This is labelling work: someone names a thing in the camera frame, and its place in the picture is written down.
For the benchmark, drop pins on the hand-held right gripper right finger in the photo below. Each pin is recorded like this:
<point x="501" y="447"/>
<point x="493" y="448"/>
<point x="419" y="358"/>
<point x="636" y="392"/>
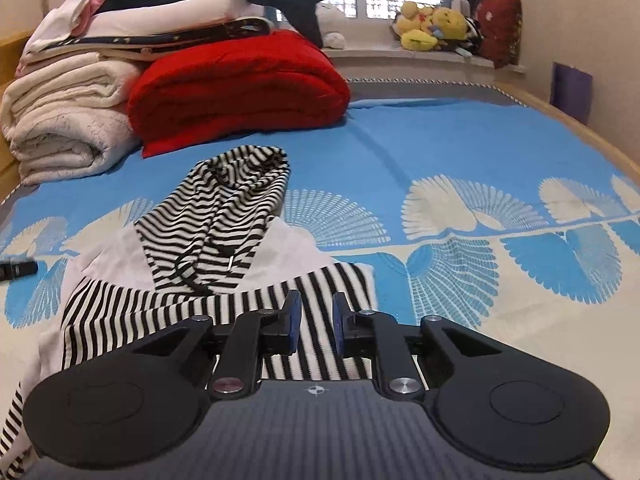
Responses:
<point x="340" y="325"/>

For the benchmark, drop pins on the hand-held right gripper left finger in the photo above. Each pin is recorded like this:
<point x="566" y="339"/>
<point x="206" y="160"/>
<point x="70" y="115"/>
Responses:
<point x="292" y="322"/>

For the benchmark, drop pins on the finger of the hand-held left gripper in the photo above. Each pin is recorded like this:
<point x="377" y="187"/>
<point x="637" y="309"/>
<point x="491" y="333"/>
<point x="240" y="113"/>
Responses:
<point x="17" y="270"/>

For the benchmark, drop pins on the striped black white hoodie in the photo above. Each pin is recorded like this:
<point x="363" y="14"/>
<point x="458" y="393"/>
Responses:
<point x="220" y="220"/>

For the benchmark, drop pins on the cream fleece folded blanket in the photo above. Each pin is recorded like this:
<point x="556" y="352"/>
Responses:
<point x="65" y="110"/>

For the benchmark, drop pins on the blue printed bedsheet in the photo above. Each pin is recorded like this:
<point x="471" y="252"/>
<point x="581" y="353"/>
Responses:
<point x="450" y="160"/>

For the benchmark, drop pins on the red folded blanket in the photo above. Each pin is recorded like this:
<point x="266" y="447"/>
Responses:
<point x="240" y="85"/>

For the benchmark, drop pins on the grey mattress pad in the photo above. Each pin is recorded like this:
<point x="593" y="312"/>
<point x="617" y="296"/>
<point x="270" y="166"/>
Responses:
<point x="430" y="89"/>

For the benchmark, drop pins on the white cloth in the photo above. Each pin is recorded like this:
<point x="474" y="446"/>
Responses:
<point x="62" y="17"/>

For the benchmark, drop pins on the dark patterned folded blanket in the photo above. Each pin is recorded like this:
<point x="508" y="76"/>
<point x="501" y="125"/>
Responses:
<point x="165" y="40"/>

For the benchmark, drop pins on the white window sill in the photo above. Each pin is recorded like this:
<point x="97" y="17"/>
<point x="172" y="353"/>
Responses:
<point x="400" y="57"/>

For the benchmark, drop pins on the yellow flat plush toy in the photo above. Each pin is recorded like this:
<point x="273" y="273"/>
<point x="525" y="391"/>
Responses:
<point x="419" y="40"/>

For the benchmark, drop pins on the white folded quilt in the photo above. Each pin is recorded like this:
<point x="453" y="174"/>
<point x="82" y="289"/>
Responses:
<point x="170" y="10"/>

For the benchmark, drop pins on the black white striped plush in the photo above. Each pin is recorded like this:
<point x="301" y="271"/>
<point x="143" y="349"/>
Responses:
<point x="471" y="35"/>

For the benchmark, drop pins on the yellow duck plush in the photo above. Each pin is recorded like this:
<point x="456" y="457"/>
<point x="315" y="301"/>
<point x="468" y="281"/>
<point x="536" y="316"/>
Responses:
<point x="414" y="12"/>

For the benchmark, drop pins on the yellow round plush toy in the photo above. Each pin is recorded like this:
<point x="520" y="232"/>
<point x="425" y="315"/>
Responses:
<point x="450" y="22"/>

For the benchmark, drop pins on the purple board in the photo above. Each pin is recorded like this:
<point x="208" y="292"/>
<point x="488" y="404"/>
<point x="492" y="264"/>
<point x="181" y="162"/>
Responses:
<point x="571" y="91"/>

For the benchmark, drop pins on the dark red cushion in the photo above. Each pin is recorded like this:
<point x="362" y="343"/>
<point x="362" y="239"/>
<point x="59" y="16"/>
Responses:
<point x="500" y="27"/>

